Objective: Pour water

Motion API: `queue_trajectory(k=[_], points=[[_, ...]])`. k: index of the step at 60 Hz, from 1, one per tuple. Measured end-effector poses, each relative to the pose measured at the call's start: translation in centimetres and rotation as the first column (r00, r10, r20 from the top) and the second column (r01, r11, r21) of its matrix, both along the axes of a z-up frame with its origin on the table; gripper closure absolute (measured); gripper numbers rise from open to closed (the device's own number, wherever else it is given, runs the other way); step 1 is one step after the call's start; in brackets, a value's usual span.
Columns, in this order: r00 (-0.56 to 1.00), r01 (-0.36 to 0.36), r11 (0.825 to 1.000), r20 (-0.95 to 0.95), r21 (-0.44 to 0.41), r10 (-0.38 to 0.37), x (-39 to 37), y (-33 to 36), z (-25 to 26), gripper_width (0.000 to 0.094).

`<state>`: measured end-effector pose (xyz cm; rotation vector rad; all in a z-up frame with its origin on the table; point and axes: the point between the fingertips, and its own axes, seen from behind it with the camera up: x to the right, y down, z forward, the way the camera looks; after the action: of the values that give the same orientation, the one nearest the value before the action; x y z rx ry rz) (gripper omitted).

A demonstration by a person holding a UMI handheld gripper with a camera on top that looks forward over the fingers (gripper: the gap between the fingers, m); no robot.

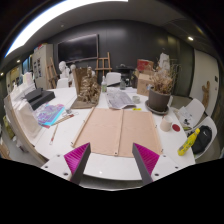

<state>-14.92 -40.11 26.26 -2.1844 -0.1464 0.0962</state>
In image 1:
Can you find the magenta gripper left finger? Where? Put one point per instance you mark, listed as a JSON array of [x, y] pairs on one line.
[[76, 161]]

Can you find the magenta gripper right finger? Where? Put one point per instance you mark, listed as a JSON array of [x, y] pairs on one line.
[[146, 161]]

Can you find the paintbrush with red tip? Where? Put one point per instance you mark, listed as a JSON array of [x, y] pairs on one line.
[[54, 133]]

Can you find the white paper cup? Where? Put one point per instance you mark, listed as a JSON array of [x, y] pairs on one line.
[[166, 123]]

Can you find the red round lid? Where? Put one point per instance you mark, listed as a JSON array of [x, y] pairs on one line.
[[176, 127]]

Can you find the yellow plastic bottle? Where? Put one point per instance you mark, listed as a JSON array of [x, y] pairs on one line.
[[188, 143]]

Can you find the long wooden stick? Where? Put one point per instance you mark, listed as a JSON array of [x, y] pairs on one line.
[[73, 143]]

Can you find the colourful painting sheet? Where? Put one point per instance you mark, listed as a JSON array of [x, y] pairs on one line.
[[48, 114]]

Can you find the tape roll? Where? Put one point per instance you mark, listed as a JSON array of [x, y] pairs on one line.
[[136, 99]]

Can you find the white chair with papers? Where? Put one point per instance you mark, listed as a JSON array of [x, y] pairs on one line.
[[190, 115]]

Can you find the black backpack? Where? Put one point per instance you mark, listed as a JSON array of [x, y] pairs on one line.
[[203, 139]]

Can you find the dark pot with dried plant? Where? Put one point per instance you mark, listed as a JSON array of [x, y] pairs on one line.
[[161, 88]]

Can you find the grey newspaper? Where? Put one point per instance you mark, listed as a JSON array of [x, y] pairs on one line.
[[118, 99]]

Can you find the white chair with black bag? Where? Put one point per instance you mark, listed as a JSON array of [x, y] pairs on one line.
[[207, 122]]

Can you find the white canvas stack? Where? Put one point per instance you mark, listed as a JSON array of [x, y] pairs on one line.
[[24, 112]]

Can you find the black flat box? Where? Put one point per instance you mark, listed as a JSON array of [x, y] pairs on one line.
[[38, 97]]

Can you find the cardboard box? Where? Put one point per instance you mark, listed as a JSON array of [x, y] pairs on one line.
[[144, 80]]

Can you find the white chair behind table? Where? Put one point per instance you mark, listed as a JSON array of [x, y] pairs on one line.
[[113, 78]]

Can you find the white plaster bust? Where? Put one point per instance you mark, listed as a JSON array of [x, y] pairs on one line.
[[64, 69]]

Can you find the wooden easel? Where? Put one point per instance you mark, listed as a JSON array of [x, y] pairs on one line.
[[103, 65]]

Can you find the white cabinet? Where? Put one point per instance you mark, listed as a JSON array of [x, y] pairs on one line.
[[40, 60]]

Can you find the black wall screen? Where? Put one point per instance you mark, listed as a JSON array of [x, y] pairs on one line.
[[78, 49]]

